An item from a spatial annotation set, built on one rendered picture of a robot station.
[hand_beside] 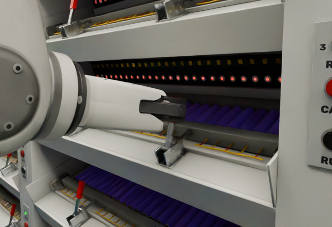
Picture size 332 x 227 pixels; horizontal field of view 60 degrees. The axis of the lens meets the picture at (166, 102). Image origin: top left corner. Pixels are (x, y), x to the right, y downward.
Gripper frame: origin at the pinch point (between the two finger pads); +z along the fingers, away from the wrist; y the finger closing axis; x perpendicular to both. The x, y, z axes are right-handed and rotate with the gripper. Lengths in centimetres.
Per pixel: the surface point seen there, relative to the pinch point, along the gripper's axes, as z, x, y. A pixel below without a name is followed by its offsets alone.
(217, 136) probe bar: 5.2, -3.0, 4.9
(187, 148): 3.5, -5.2, 1.2
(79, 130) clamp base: 1.8, -6.3, -25.7
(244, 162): 3.6, -5.4, 10.1
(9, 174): 4, -26, -68
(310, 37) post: -3.2, 7.5, 18.3
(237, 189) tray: 0.2, -7.9, 11.4
